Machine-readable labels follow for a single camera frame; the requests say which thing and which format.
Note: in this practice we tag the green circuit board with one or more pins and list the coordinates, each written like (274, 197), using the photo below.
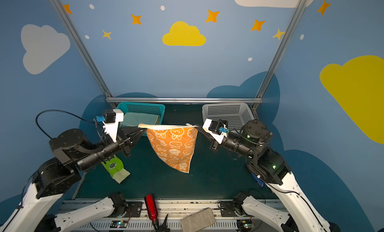
(118, 224)
(244, 225)

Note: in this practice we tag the grey sponge block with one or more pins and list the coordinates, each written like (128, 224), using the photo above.
(198, 221)

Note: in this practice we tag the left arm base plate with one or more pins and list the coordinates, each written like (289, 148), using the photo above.
(132, 209)

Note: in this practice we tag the black clamp tool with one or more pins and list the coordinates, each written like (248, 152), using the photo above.
(161, 228)

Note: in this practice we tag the left green circuit board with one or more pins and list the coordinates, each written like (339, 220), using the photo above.
(118, 224)

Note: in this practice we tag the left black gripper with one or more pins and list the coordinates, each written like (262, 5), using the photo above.
(126, 142)

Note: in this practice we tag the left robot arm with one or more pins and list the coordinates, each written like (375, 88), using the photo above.
(73, 153)

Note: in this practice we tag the yellow-green sticky paper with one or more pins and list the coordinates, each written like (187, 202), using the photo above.
(121, 175)

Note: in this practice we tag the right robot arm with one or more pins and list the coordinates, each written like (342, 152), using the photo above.
(274, 171)

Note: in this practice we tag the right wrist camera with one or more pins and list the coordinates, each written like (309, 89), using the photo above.
(217, 129)

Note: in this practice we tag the teal plastic basket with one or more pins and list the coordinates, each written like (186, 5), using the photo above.
(148, 108)

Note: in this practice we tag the red metal bottle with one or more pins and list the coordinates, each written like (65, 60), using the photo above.
(151, 207)

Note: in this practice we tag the white plastic basket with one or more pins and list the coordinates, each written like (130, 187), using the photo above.
(236, 114)

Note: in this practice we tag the left aluminium frame post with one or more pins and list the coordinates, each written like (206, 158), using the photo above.
(76, 37)

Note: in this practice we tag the aluminium frame post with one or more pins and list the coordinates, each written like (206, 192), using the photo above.
(76, 37)
(290, 29)

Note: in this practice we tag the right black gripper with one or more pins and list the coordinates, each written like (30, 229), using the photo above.
(215, 140)

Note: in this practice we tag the orange patterned towel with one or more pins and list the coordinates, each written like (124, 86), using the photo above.
(174, 145)

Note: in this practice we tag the right green circuit board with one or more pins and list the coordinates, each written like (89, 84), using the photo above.
(244, 225)

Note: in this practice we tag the right aluminium frame post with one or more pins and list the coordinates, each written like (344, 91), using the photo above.
(290, 29)

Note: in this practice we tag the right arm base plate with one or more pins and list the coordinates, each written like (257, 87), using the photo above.
(230, 209)

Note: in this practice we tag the yellow-green towel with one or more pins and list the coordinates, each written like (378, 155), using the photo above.
(132, 119)

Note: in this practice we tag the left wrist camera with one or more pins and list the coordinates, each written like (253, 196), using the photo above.
(111, 120)

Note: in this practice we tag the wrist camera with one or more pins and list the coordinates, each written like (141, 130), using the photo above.
(217, 129)
(111, 120)

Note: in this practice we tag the green rubber glove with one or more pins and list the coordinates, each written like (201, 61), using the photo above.
(113, 166)

